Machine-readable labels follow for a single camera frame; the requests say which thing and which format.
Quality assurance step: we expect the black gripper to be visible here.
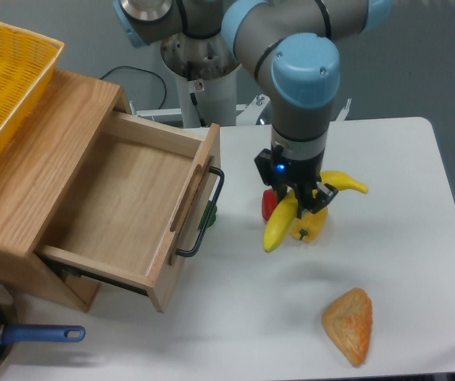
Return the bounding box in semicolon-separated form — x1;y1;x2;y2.
254;144;338;218

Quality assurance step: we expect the wooden drawer cabinet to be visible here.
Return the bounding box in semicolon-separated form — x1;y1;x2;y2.
0;70;129;312

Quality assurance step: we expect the yellow plastic basket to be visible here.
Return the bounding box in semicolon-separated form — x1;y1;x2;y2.
0;22;65;155

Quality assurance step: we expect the open wooden top drawer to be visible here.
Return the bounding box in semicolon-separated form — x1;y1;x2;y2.
36;112;222;312

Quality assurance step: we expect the yellow toy bell pepper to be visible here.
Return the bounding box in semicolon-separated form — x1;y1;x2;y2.
289;207;328;242

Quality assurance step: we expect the red toy bell pepper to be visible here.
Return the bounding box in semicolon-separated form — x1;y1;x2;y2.
261;189;278;222

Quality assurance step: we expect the black metal drawer handle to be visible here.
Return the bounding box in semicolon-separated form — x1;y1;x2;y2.
175;166;225;258

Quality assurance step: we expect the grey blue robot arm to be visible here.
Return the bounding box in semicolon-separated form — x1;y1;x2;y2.
114;1;392;215

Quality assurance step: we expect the white metal table frame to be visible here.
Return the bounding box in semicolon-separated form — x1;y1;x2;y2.
129;94;353;127

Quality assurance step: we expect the toy triangular pastry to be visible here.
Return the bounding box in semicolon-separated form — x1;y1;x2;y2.
322;287;373;368

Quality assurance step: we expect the black cable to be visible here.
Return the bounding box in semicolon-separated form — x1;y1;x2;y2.
99;65;168;111

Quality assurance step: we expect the green toy bell pepper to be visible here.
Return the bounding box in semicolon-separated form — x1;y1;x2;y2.
198;200;218;229

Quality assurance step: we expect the yellow toy banana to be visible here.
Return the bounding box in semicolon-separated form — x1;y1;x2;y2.
263;171;368;252

